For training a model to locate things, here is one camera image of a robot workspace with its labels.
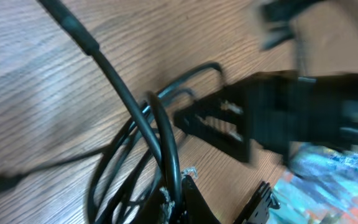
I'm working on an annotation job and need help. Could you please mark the black USB cable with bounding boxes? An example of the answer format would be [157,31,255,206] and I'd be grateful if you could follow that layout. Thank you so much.
[0,0,226,224]

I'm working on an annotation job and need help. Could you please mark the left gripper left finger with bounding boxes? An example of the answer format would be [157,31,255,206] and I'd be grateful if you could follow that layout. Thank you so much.
[180,175,219,224]

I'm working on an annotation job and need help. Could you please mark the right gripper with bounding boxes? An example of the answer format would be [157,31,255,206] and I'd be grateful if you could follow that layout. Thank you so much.
[244,73,358,161]

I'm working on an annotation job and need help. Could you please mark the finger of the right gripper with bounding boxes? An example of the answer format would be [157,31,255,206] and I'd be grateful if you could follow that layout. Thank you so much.
[173,86,252,163]

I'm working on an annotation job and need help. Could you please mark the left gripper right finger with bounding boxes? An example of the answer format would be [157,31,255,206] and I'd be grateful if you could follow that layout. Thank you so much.
[233,181,280,224]

